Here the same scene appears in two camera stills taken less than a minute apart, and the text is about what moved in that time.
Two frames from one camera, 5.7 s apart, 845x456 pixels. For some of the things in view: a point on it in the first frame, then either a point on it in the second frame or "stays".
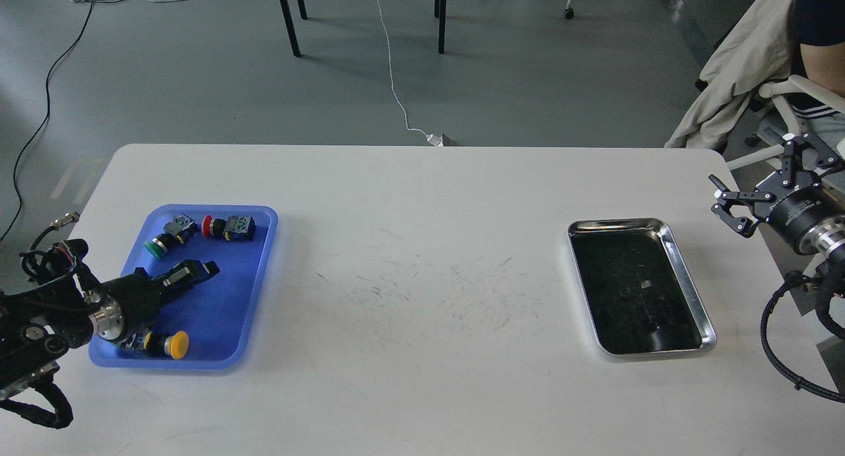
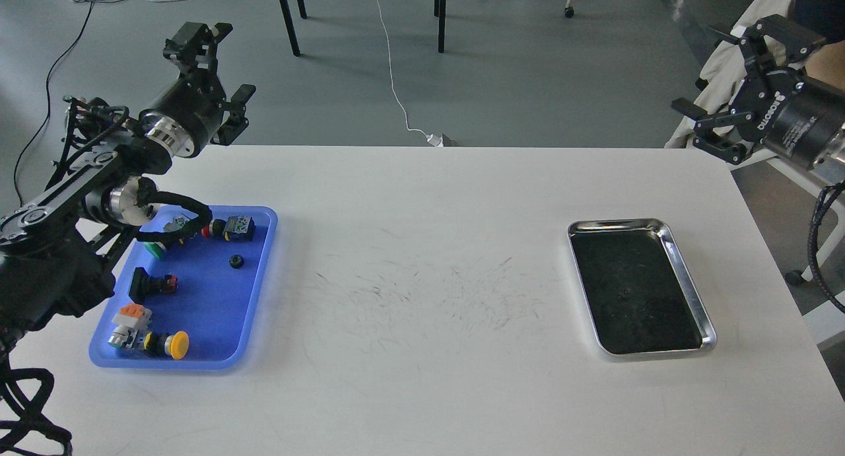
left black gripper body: (140, 297) -> (191, 117)
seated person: (818, 51) stays
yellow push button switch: (176, 345) stays
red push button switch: (235, 228) stays
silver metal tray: (642, 294) stays
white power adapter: (436, 140) stays
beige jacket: (756, 52) stays
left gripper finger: (184, 274) -> (194, 47)
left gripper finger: (183, 277) -> (236, 122)
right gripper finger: (792, 152) -> (793, 41)
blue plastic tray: (215, 315) stays
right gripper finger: (736, 208) -> (705, 122)
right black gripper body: (803, 210) -> (788, 113)
